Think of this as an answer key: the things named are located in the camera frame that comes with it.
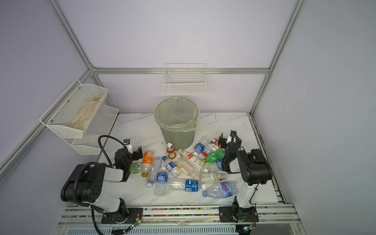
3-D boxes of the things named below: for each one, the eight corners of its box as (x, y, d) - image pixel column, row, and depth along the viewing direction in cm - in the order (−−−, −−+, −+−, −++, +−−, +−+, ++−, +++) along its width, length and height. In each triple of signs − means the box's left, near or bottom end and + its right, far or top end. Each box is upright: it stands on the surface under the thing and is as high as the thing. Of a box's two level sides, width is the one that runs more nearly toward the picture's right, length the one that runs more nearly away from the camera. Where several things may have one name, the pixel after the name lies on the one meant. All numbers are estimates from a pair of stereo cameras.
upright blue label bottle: (154, 196, 81) (152, 193, 77) (158, 169, 91) (157, 166, 87) (168, 196, 81) (166, 193, 77) (170, 169, 91) (169, 166, 87)
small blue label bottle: (159, 163, 93) (158, 160, 89) (166, 157, 95) (165, 154, 92) (177, 180, 86) (176, 177, 83) (183, 173, 89) (183, 170, 85)
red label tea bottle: (168, 159, 95) (165, 149, 85) (169, 152, 98) (166, 142, 88) (176, 159, 95) (174, 149, 85) (176, 152, 98) (174, 142, 88)
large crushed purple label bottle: (203, 199, 80) (203, 196, 76) (202, 183, 86) (202, 180, 82) (237, 199, 80) (239, 196, 76) (234, 183, 86) (236, 180, 82)
